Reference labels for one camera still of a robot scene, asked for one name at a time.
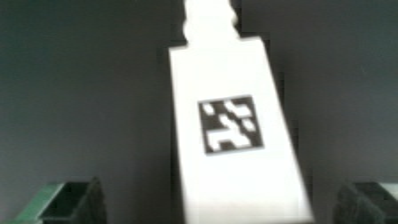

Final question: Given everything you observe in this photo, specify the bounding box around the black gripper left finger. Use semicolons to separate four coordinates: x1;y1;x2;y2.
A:
11;178;109;224

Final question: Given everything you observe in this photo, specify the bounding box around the white stool leg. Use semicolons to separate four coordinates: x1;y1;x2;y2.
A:
169;0;315;224

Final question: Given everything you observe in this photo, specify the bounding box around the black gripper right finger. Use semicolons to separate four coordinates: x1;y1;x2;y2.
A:
333;182;398;224

